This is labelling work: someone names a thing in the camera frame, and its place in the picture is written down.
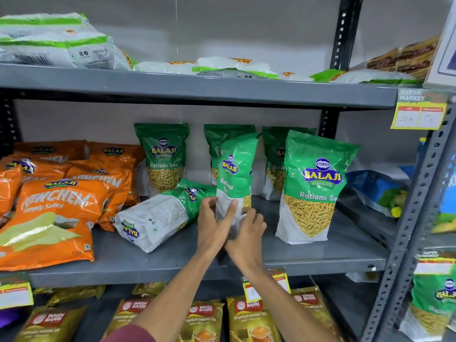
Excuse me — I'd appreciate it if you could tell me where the stack of brown patterned packets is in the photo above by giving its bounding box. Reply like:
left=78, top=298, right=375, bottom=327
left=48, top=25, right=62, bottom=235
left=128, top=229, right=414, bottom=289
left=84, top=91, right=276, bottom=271
left=366, top=35, right=440, bottom=81

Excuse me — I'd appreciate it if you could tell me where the blue snack bag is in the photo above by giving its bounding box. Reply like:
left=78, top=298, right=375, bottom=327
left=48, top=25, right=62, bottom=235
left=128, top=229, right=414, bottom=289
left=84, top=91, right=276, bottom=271
left=345, top=170, right=411, bottom=219
left=417, top=138, right=456, bottom=234

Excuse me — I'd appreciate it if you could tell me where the person's left forearm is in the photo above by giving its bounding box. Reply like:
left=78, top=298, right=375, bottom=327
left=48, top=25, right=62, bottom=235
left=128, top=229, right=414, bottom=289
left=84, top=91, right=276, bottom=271
left=131, top=251, right=219, bottom=342

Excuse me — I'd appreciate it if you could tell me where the pile of orange chip bags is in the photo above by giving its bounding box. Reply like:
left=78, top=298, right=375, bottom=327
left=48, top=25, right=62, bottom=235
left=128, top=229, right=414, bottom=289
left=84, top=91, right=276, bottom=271
left=0, top=140, right=146, bottom=272

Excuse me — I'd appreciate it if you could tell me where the row of gold tea packets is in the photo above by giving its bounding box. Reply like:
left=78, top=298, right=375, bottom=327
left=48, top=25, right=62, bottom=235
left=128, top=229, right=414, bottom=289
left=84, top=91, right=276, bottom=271
left=14, top=281, right=344, bottom=342

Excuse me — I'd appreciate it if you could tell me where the person's left hand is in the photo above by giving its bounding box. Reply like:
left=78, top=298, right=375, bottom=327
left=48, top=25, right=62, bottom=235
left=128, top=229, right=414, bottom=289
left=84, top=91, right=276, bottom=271
left=197, top=197, right=239, bottom=259

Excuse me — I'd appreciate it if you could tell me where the person's right hand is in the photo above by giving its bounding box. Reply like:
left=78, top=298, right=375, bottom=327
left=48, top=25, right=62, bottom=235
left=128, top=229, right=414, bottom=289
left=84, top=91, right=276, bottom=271
left=224, top=207, right=268, bottom=272

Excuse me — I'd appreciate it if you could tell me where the maroon sleeve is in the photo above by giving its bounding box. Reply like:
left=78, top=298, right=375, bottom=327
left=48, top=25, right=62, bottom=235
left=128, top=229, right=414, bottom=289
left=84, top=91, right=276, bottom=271
left=101, top=324, right=157, bottom=342

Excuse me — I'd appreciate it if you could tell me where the person's right forearm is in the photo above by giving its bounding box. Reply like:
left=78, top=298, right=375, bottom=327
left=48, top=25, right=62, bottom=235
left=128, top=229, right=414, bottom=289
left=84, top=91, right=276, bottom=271
left=242, top=267, right=341, bottom=342

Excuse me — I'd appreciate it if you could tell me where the black perforated shelf upright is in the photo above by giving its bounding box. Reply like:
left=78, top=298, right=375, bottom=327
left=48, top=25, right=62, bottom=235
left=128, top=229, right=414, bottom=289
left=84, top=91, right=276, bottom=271
left=0, top=90, right=19, bottom=158
left=318, top=0, right=365, bottom=139

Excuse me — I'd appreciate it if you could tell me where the row of white green packets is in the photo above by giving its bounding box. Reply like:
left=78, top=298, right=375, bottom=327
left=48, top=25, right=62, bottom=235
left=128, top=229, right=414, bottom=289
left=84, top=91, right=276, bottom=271
left=0, top=12, right=424, bottom=86

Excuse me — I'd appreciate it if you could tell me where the grey metal shelf board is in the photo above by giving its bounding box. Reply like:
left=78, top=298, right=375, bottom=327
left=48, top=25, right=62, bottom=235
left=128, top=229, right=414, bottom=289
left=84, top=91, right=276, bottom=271
left=336, top=196, right=456, bottom=252
left=0, top=63, right=400, bottom=111
left=28, top=195, right=390, bottom=290

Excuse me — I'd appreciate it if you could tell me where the purple packet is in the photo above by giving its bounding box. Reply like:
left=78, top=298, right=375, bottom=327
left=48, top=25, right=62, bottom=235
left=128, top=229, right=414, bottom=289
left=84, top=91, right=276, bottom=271
left=0, top=307, right=23, bottom=329

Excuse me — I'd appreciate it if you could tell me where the grey perforated shelf upright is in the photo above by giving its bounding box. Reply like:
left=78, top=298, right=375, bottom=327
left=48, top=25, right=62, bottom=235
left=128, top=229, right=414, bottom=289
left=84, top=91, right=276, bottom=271
left=361, top=98, right=456, bottom=342

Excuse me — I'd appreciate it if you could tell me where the yellow price tag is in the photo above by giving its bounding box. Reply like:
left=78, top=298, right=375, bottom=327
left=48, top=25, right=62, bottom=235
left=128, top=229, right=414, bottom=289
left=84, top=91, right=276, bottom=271
left=413, top=251, right=456, bottom=277
left=242, top=268, right=291, bottom=304
left=390, top=88, right=448, bottom=131
left=0, top=272, right=34, bottom=310

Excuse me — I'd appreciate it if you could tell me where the white flat box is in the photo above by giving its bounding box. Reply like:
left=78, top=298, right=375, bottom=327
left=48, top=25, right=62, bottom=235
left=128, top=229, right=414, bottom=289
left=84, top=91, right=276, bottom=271
left=424, top=0, right=456, bottom=90

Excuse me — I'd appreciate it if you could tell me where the green snack pouch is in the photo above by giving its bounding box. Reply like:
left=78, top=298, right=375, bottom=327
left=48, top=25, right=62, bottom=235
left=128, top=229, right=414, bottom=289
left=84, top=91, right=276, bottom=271
left=399, top=272, right=456, bottom=342
left=114, top=179, right=217, bottom=253
left=204, top=124, right=256, bottom=185
left=134, top=123, right=190, bottom=197
left=275, top=130, right=361, bottom=245
left=262, top=126, right=317, bottom=201
left=215, top=133, right=259, bottom=240

